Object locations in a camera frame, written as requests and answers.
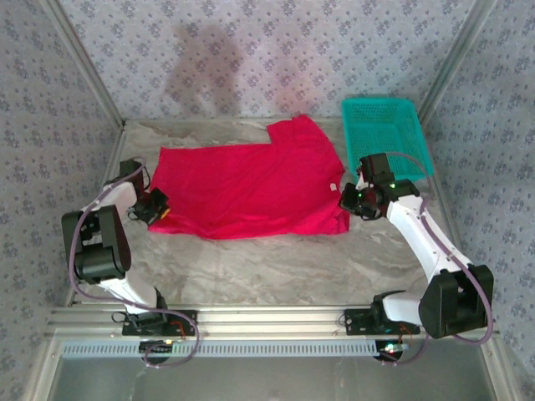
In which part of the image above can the teal plastic basket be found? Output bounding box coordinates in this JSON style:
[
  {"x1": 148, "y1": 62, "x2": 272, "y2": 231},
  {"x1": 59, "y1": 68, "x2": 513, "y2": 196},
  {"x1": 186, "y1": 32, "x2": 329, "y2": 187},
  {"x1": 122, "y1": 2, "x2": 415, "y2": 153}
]
[{"x1": 340, "y1": 97, "x2": 434, "y2": 188}]

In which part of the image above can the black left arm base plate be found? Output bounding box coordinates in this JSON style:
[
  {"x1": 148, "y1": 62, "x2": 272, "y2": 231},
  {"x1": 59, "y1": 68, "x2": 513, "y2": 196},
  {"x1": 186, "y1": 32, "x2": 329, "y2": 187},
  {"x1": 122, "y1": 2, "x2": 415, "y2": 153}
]
[{"x1": 121, "y1": 309, "x2": 198, "y2": 338}]

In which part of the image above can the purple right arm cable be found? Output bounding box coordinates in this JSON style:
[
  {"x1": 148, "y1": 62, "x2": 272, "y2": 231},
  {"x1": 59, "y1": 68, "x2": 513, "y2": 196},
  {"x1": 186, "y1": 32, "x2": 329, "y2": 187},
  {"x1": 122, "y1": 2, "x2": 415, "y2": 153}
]
[{"x1": 375, "y1": 150, "x2": 497, "y2": 368}]

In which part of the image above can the black controller board with LED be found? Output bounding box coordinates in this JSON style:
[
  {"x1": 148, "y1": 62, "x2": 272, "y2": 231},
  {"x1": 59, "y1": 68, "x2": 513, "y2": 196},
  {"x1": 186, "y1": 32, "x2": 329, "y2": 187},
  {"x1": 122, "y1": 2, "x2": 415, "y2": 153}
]
[
  {"x1": 374, "y1": 340, "x2": 411, "y2": 363},
  {"x1": 139, "y1": 339, "x2": 176, "y2": 365}
]

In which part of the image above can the aluminium frame post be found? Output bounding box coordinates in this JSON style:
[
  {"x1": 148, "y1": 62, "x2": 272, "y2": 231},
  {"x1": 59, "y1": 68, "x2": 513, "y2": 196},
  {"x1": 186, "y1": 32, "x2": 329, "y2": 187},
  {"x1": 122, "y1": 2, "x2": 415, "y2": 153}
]
[
  {"x1": 41, "y1": 0, "x2": 129, "y2": 130},
  {"x1": 416, "y1": 0, "x2": 499, "y2": 124}
]

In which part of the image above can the red t-shirt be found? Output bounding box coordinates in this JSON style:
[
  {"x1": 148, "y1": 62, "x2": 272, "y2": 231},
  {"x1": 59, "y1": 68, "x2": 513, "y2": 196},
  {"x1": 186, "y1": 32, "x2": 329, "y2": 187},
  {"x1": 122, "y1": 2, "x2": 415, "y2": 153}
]
[{"x1": 148, "y1": 114, "x2": 351, "y2": 241}]

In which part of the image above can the aluminium mounting rail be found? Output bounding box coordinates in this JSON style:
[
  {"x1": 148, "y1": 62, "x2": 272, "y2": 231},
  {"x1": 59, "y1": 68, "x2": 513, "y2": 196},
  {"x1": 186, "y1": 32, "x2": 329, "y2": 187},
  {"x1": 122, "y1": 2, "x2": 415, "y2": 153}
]
[{"x1": 45, "y1": 305, "x2": 501, "y2": 338}]

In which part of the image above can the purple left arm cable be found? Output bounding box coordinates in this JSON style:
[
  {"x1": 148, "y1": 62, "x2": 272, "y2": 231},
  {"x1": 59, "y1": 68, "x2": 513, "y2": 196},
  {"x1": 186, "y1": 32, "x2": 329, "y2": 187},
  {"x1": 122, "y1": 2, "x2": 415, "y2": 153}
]
[{"x1": 68, "y1": 156, "x2": 204, "y2": 369}]

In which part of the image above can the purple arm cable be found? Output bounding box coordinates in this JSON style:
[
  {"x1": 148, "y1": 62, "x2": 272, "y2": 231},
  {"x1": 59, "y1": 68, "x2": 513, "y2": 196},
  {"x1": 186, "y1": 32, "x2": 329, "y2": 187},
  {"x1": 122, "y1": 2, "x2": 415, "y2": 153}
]
[
  {"x1": 68, "y1": 156, "x2": 204, "y2": 369},
  {"x1": 375, "y1": 150, "x2": 497, "y2": 368}
]

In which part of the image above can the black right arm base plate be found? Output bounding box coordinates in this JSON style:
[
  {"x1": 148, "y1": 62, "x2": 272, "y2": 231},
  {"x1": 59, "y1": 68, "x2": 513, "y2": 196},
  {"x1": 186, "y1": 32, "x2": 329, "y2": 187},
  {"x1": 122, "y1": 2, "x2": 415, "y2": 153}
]
[{"x1": 344, "y1": 307, "x2": 421, "y2": 336}]

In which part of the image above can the grey slotted cable duct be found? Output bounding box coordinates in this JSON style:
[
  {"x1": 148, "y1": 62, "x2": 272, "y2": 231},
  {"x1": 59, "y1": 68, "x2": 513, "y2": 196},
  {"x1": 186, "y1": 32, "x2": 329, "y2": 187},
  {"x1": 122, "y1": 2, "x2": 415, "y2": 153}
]
[{"x1": 61, "y1": 338, "x2": 380, "y2": 359}]

